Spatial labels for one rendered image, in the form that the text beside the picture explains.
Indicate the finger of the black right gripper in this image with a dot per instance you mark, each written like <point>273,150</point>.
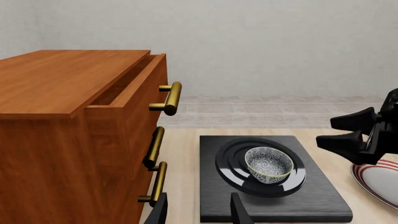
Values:
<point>354,120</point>
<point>342,142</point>

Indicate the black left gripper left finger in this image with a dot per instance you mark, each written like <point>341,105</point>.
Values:
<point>160,212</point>

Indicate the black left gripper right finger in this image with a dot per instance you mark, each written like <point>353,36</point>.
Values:
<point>237,212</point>

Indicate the white plate with red rings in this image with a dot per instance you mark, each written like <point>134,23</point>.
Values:
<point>384,184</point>

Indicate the flat black stove plate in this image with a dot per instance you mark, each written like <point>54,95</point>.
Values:
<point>314,186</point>

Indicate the patterned black white bowl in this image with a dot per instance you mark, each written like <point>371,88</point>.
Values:
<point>269,163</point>

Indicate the wooden cabinet drawer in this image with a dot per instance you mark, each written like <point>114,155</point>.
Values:
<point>124,130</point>

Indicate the wooden cabinet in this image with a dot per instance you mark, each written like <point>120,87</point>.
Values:
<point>46,149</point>

